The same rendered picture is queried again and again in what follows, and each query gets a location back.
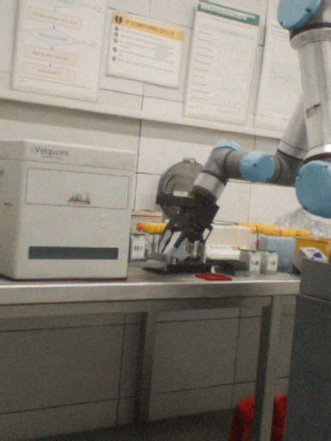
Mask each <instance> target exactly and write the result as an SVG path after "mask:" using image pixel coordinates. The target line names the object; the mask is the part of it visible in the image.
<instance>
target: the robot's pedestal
mask: <svg viewBox="0 0 331 441"><path fill-rule="evenodd" d="M283 441H331V301H330V300H326V298H321V297H317V296H313V295H306V294H296V305H295V315H294V324H293V334H292V345H291V355H290V374H289V384H288V394H287V405H286V415H285V425H284V434H283Z"/></svg>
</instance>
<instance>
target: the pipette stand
mask: <svg viewBox="0 0 331 441"><path fill-rule="evenodd" d="M259 249H260V250H272V251H277V255H278V267H277V271H290V265H291V263H292V260H293V258H294V250H295V239H293V238H284V237H265V235H260V236H259Z"/></svg>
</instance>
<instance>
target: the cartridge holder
mask: <svg viewBox="0 0 331 441"><path fill-rule="evenodd" d="M214 271H215V272H221V273H227V274H230V276H251V271H249V270H246V263H243V261H240V260H234V259H220V261H219V267H215V269H214Z"/></svg>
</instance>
